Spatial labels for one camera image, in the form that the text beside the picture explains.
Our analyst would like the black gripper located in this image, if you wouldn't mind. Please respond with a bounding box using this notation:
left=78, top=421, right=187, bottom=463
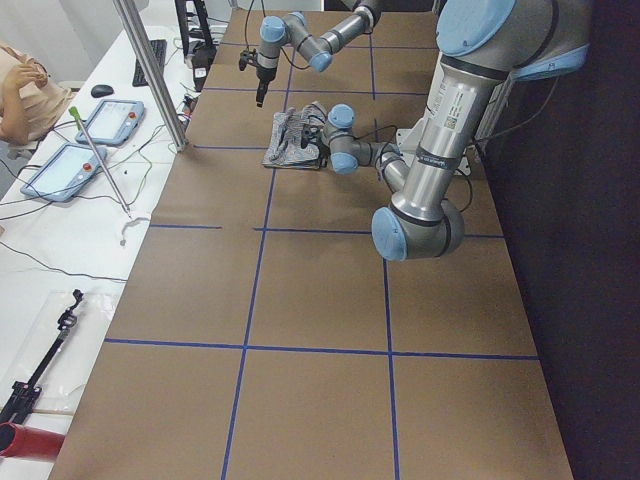
left=238, top=48, right=278, bottom=108
left=300, top=124, right=325, bottom=150

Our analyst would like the navy white striped polo shirt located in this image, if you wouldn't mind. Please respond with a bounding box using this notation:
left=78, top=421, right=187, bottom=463
left=261, top=101, right=327, bottom=170

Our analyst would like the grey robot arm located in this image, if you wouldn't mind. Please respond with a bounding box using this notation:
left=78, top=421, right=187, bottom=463
left=239, top=1, right=383, bottom=108
left=319, top=1, right=593, bottom=261

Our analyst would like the black keyboard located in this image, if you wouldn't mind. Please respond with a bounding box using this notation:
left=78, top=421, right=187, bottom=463
left=131, top=39, right=168, bottom=87

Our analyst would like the blue teach pendant far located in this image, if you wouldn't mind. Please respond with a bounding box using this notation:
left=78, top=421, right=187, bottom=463
left=84, top=99, right=145, bottom=147

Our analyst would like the blue teach pendant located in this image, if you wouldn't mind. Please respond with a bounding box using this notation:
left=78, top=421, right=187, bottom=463
left=84, top=99, right=145, bottom=147
left=20, top=143, right=101, bottom=202

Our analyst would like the black computer mouse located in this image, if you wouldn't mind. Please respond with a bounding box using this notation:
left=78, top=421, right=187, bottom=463
left=90, top=84, right=114, bottom=98

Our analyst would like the silver reacher grabber tool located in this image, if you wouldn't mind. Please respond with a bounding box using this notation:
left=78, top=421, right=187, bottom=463
left=68, top=106, right=151, bottom=247

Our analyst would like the blue teach pendant near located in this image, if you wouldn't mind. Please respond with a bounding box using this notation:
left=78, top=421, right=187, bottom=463
left=20, top=143, right=101, bottom=202

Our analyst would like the person in beige shirt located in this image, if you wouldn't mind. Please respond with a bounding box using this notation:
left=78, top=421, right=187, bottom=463
left=1, top=42, right=75, bottom=146

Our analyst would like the black clamp rod tool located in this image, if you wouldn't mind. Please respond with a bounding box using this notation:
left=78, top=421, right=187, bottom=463
left=0, top=288, right=85, bottom=426

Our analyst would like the red cylinder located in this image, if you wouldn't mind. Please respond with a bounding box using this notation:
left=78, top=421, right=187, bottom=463
left=1, top=422, right=65, bottom=462

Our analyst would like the aluminium frame post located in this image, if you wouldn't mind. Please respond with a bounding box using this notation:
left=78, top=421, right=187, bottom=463
left=113, top=0, right=188, bottom=152

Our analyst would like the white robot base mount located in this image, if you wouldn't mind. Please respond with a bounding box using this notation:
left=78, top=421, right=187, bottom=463
left=394, top=128, right=472, bottom=177

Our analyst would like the black cable on white table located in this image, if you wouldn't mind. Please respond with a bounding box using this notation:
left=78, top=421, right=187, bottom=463
left=0, top=239, right=129, bottom=285

